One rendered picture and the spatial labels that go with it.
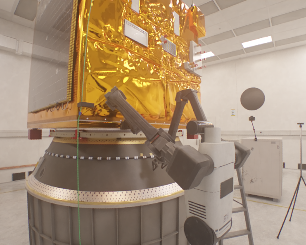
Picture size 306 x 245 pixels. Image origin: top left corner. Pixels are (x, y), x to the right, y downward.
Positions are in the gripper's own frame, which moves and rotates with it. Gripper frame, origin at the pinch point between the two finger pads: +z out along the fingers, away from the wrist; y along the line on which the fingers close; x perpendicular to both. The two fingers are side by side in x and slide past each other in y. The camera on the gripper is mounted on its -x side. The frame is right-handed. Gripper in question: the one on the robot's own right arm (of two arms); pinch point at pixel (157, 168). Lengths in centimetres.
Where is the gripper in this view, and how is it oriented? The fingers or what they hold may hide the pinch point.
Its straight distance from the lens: 144.2
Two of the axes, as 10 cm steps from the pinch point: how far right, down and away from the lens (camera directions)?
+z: -3.3, 8.8, 3.3
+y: -7.4, -0.3, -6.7
